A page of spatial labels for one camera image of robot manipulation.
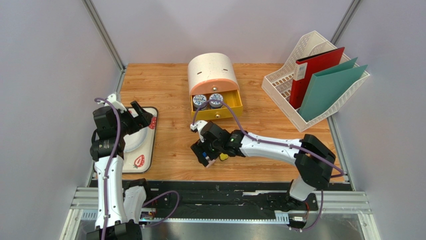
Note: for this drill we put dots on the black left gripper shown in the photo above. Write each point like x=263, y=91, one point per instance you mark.
x=138, y=122

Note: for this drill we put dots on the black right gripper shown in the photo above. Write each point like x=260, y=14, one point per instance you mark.
x=202, y=152

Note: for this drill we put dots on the blue patterned tape roll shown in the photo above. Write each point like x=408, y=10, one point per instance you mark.
x=216, y=101
x=200, y=102

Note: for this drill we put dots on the round drawer storage box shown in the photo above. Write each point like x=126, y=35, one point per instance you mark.
x=212, y=73

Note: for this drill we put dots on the red file folder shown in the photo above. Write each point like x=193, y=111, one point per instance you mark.
x=304, y=70

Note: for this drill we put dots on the teal file folder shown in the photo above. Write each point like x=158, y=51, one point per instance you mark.
x=327, y=86

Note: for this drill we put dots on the yellow bone-shaped eraser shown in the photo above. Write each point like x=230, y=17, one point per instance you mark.
x=223, y=156

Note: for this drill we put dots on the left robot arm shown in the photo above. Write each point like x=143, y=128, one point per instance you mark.
x=119, y=207

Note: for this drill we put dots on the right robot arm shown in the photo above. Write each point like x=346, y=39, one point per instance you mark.
x=312, y=159

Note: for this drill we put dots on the white paper plate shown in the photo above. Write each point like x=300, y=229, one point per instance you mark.
x=135, y=140

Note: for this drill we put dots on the strawberry pattern tray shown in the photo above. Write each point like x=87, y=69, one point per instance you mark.
x=139, y=161

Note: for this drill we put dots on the white plastic file rack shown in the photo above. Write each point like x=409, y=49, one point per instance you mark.
x=278, y=84

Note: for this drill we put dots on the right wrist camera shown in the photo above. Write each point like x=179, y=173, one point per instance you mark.
x=197, y=127

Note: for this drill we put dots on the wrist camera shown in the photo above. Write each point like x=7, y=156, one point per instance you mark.
x=114, y=99
x=197, y=127

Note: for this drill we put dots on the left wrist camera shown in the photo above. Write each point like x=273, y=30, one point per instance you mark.
x=114, y=99

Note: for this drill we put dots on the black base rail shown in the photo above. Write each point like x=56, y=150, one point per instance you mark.
x=220, y=200

